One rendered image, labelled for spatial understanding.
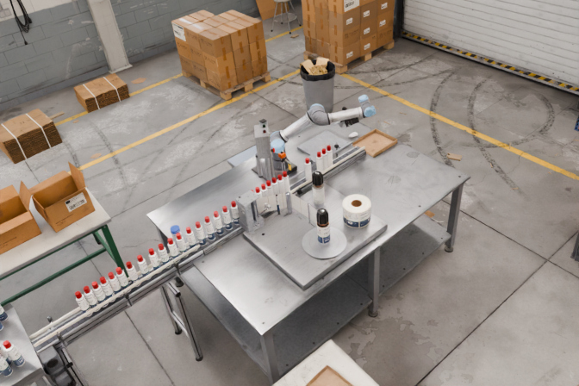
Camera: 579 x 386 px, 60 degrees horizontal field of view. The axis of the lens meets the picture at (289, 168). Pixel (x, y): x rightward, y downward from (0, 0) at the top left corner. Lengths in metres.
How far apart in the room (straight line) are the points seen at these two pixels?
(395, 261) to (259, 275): 1.33
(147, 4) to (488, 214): 6.15
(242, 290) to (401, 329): 1.39
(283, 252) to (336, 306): 0.75
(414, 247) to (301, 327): 1.21
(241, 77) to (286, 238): 3.99
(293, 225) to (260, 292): 0.60
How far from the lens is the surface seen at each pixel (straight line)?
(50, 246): 4.28
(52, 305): 4.98
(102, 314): 3.51
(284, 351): 3.80
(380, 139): 4.57
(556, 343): 4.35
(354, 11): 7.33
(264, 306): 3.27
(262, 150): 3.59
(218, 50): 6.86
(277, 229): 3.64
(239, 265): 3.52
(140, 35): 8.85
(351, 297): 4.05
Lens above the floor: 3.40
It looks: 37 degrees down
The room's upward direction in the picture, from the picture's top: 6 degrees counter-clockwise
